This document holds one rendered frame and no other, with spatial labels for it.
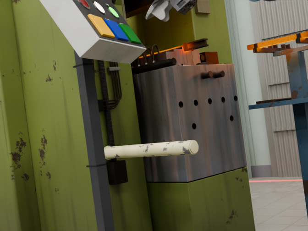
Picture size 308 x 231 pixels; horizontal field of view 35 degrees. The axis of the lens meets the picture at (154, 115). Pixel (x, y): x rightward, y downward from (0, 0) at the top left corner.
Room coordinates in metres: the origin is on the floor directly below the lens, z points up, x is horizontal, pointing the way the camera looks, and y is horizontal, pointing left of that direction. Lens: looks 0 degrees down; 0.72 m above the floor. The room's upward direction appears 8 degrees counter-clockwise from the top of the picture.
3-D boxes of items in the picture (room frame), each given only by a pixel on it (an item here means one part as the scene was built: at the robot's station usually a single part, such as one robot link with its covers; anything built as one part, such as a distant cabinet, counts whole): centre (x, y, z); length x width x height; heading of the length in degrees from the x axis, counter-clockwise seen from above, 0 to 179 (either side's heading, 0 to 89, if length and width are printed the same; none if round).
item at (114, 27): (1.51, 0.08, 1.01); 0.07 x 0.05 x 0.07; 158
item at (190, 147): (1.70, 0.04, 0.62); 0.44 x 0.05 x 0.05; 43
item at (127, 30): (1.60, 0.05, 1.01); 0.07 x 0.05 x 0.07; 158
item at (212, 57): (2.17, -0.24, 0.95); 0.12 x 0.09 x 0.07; 43
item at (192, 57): (2.16, -0.01, 0.96); 0.42 x 0.20 x 0.09; 43
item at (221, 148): (2.20, -0.04, 0.69); 0.56 x 0.38 x 0.45; 43
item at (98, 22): (1.42, 0.12, 1.01); 0.07 x 0.05 x 0.07; 158
